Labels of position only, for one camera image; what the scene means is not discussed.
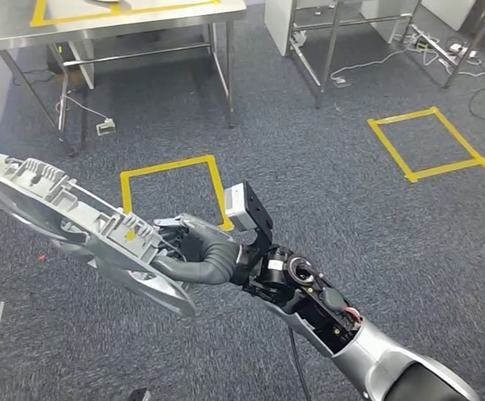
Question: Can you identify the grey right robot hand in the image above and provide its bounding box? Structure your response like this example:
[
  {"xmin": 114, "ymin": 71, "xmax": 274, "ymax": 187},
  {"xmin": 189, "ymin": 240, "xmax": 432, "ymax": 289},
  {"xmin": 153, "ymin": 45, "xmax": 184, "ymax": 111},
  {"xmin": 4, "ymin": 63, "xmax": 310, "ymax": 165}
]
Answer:
[{"xmin": 152, "ymin": 213, "xmax": 214, "ymax": 286}]

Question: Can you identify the silver plastic wheel cover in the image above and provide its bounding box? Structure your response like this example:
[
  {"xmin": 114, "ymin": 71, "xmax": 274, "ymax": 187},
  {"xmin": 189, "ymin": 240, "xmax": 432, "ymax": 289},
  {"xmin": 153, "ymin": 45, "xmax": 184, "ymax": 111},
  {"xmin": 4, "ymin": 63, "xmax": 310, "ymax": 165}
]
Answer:
[{"xmin": 0, "ymin": 154, "xmax": 196, "ymax": 319}]

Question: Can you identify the steel workbench table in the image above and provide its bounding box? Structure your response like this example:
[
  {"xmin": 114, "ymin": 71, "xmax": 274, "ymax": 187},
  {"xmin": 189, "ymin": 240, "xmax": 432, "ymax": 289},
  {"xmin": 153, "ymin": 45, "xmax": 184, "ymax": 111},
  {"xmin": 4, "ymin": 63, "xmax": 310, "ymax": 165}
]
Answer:
[{"xmin": 0, "ymin": 0, "xmax": 249, "ymax": 158}]

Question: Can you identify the white board panel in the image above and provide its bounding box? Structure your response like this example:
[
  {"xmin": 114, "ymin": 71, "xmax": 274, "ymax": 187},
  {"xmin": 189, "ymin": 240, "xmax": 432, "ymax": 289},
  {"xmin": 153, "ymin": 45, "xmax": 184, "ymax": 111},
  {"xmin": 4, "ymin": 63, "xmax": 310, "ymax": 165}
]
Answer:
[
  {"xmin": 360, "ymin": 0, "xmax": 415, "ymax": 44},
  {"xmin": 264, "ymin": 0, "xmax": 298, "ymax": 42},
  {"xmin": 420, "ymin": 0, "xmax": 477, "ymax": 32}
]

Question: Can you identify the white power strip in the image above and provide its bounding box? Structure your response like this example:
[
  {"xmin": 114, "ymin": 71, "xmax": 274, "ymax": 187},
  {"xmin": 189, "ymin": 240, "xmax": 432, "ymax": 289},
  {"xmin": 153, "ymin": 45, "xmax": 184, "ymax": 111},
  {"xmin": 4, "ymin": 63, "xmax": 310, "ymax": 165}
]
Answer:
[{"xmin": 409, "ymin": 30, "xmax": 440, "ymax": 52}]

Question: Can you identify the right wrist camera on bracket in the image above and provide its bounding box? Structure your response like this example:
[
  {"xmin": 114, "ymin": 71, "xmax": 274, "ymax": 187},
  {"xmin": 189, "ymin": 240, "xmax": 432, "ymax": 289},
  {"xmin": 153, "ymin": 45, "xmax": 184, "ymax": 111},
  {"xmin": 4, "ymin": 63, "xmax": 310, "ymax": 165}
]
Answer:
[{"xmin": 224, "ymin": 181, "xmax": 274, "ymax": 246}]

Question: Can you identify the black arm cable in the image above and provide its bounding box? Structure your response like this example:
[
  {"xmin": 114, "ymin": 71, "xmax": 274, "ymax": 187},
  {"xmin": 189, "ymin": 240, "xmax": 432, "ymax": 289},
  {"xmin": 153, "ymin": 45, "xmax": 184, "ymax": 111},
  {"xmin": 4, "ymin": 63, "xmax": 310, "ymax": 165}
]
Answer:
[{"xmin": 288, "ymin": 327, "xmax": 313, "ymax": 401}]

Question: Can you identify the white power cable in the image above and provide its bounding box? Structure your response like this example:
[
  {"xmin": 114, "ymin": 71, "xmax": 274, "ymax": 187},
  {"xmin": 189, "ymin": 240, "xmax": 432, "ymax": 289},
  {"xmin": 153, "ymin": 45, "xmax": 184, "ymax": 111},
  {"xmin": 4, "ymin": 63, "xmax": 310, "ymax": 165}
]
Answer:
[
  {"xmin": 330, "ymin": 47, "xmax": 419, "ymax": 81},
  {"xmin": 56, "ymin": 94, "xmax": 110, "ymax": 125}
]

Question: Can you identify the steel frame table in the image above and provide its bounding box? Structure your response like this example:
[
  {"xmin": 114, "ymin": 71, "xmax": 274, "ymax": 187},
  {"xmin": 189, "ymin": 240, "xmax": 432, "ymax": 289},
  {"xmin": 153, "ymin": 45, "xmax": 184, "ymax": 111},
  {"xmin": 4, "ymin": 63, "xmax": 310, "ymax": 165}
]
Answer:
[
  {"xmin": 409, "ymin": 0, "xmax": 485, "ymax": 89},
  {"xmin": 286, "ymin": 0, "xmax": 426, "ymax": 109}
]

